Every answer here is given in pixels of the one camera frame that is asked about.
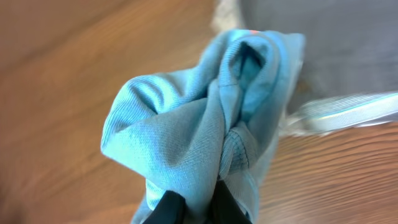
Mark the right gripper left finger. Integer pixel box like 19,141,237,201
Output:
143,190,186,224

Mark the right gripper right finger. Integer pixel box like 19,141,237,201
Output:
211,180,251,224

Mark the light blue printed t-shirt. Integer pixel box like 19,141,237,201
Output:
101,29,305,223

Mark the grey folded garment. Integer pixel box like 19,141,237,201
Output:
241,0,397,103

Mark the beige folded garment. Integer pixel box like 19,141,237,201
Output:
211,0,245,33

